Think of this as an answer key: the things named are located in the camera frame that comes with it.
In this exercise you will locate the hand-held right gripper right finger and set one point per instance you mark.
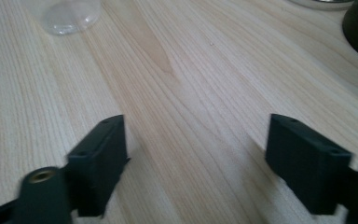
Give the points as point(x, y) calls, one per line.
point(307, 165)

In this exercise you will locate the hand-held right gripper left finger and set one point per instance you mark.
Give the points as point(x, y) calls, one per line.
point(96, 161)

